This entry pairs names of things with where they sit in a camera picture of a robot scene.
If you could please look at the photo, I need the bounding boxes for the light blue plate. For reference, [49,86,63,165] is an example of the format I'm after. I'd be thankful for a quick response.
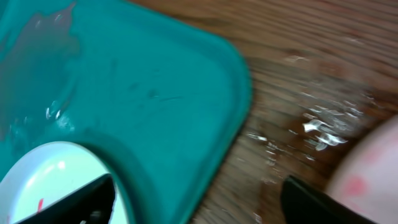
[1,142,129,224]

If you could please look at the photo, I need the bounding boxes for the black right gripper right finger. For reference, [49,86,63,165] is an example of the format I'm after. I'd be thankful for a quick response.
[280,175,375,224]

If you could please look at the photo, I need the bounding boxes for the teal plastic tray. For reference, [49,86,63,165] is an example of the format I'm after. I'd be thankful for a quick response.
[1,0,252,223]

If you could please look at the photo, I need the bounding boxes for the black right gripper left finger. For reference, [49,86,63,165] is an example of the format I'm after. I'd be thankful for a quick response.
[19,174,116,224]

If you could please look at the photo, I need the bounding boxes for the white plate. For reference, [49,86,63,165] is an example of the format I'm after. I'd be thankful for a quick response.
[326,116,397,224]

